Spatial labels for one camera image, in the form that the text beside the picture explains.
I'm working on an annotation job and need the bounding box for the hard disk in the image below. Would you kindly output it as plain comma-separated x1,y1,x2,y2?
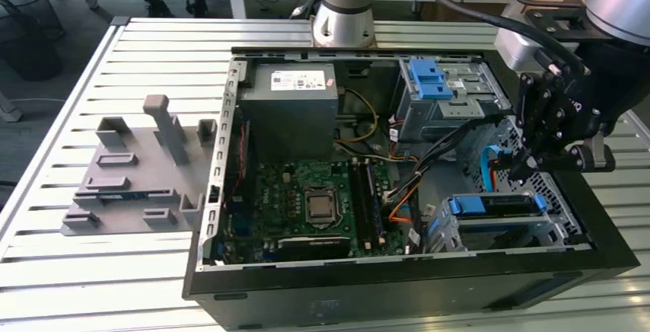
426,193,548,241

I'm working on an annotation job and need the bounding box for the black graphics card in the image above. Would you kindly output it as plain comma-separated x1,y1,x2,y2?
276,235,352,263

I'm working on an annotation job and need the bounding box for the black open PC case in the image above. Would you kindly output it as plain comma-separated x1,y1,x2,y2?
180,46,642,331

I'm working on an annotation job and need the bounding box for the blue data wire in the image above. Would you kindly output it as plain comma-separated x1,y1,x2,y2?
476,143,512,195

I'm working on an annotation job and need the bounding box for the metal disk bay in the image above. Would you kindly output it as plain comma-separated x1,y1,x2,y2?
423,190,579,253

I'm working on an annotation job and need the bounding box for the black camera bracket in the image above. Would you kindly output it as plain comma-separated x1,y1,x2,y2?
522,7,596,40

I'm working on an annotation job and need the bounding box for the red black twisted wire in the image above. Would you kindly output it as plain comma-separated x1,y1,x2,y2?
240,120,253,180

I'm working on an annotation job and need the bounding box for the grey power supply unit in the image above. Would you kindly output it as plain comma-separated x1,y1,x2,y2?
237,61,340,161

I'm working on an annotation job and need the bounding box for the orange wire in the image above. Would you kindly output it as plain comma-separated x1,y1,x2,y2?
388,198,414,227

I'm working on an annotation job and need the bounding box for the blue-green RAM stick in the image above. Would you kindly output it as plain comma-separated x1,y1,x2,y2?
97,190,152,201

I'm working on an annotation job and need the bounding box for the black RAM stick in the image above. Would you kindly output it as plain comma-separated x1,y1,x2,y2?
364,162,387,245

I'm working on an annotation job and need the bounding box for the metal drive cage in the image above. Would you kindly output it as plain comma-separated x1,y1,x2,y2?
395,57,512,146

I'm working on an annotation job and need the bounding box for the blue plastic drive latch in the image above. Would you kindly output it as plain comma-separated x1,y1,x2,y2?
408,59,452,101

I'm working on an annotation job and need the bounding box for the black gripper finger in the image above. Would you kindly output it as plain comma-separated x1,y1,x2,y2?
506,70,568,180
536,132,618,175

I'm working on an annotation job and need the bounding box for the grey parts rack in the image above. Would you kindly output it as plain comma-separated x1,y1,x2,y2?
60,94,219,238

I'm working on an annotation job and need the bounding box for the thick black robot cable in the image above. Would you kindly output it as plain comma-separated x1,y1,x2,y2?
420,0,592,76

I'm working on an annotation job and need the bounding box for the black cable bundle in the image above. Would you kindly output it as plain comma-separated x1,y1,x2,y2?
384,114,508,203

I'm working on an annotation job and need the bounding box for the silver CPU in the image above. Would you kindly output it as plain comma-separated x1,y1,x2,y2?
307,193,336,222

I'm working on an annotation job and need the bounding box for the green motherboard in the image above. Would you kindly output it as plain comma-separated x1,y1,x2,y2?
223,158,407,264

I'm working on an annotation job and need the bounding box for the pale grey wrist camera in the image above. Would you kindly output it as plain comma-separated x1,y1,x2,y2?
495,28,548,73

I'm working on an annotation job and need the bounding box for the yellow wire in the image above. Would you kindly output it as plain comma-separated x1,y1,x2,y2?
333,88,380,145

